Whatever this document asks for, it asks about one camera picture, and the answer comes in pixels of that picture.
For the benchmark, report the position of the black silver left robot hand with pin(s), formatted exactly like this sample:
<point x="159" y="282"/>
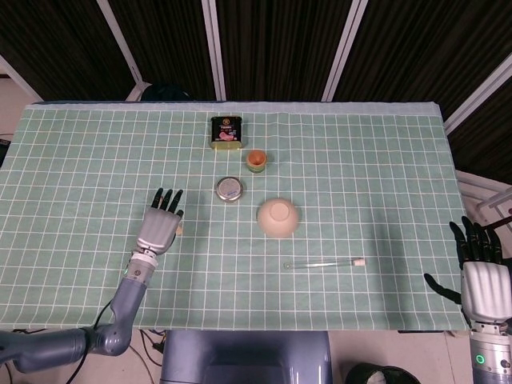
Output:
<point x="158" y="230"/>

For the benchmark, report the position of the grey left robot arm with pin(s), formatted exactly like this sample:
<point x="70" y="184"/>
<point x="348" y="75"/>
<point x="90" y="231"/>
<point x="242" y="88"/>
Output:
<point x="128" y="292"/>

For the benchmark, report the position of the beige upturned bowl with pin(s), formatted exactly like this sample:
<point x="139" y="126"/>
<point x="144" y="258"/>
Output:
<point x="278" y="218"/>

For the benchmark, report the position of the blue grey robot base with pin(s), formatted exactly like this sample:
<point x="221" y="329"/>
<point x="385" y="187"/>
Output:
<point x="244" y="356"/>

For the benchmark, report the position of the round metal tin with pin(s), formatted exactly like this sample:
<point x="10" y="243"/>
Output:
<point x="229" y="189"/>

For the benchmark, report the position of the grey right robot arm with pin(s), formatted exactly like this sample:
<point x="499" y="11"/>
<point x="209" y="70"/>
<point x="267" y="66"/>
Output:
<point x="494" y="360"/>

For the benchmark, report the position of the glass test tube white stopper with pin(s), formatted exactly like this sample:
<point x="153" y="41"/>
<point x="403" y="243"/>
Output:
<point x="320" y="264"/>

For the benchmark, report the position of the black waste bin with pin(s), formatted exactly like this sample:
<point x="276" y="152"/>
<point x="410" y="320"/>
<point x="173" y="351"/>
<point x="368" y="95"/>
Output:
<point x="380" y="376"/>

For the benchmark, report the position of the white metal frame rack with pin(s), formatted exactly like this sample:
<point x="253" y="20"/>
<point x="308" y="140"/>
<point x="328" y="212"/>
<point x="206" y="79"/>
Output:
<point x="484" y="196"/>

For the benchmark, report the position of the white partition frame bar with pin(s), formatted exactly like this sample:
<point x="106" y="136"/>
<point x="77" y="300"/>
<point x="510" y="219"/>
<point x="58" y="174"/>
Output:
<point x="214" y="48"/>
<point x="121" y="40"/>
<point x="480" y="94"/>
<point x="16" y="78"/>
<point x="345" y="48"/>

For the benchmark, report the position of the black chair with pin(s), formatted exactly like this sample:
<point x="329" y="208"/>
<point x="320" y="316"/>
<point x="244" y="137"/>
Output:
<point x="166" y="92"/>

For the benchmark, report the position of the green checked tablecloth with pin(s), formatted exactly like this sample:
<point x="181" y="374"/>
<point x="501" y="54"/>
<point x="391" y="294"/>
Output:
<point x="280" y="296"/>

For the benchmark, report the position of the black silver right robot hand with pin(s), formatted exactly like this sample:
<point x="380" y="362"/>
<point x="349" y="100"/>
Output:
<point x="486" y="292"/>

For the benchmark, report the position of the small orange jar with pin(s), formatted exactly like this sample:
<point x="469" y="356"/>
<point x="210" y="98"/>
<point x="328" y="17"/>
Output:
<point x="256" y="161"/>

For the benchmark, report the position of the black luncheon meat tin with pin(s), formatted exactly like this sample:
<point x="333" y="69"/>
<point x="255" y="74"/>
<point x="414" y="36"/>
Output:
<point x="226" y="132"/>

